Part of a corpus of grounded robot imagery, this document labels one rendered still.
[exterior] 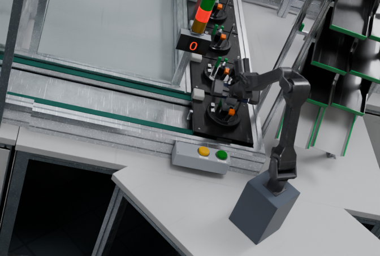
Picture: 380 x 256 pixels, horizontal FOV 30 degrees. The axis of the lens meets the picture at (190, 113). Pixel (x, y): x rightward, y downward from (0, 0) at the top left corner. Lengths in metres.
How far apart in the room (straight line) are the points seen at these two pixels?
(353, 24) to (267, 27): 1.18
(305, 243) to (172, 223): 0.50
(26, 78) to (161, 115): 0.53
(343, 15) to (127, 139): 0.89
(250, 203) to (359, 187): 0.66
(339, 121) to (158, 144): 0.74
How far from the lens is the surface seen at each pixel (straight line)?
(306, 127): 2.81
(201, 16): 2.62
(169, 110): 2.81
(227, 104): 2.72
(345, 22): 2.55
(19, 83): 2.74
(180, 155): 2.58
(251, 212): 2.48
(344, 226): 2.79
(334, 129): 2.86
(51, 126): 2.60
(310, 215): 2.75
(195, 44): 2.68
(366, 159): 3.15
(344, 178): 2.99
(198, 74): 2.96
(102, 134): 2.61
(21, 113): 2.60
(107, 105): 2.73
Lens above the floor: 2.66
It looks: 38 degrees down
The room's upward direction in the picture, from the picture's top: 22 degrees clockwise
